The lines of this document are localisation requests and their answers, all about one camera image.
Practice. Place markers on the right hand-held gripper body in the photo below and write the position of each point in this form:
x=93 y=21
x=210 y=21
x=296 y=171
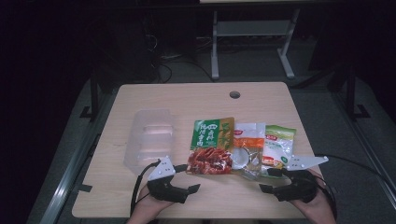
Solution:
x=300 y=188

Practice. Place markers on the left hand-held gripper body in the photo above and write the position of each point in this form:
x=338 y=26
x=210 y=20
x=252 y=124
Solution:
x=165 y=189

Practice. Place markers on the green and white packet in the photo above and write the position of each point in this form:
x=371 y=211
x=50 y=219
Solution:
x=278 y=146

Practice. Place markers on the green and red snack packet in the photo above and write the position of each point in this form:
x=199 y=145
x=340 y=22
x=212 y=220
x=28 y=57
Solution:
x=210 y=146

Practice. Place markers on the white and orange packet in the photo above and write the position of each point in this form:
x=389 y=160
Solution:
x=249 y=146

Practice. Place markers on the clear plastic container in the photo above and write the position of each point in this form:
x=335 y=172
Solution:
x=152 y=140

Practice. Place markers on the person's left hand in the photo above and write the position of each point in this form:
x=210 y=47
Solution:
x=146 y=208

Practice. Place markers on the person's right hand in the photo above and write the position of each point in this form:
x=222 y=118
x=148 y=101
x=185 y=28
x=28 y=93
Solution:
x=317 y=208

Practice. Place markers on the black tape piece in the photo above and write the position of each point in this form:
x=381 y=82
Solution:
x=84 y=188

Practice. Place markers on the black metal stand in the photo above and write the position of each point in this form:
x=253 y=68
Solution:
x=94 y=99
x=351 y=96

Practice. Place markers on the aluminium floor rail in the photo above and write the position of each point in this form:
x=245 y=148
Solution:
x=367 y=143
x=74 y=161

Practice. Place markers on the white metal table frame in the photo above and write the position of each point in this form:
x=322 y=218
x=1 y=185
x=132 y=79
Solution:
x=252 y=28

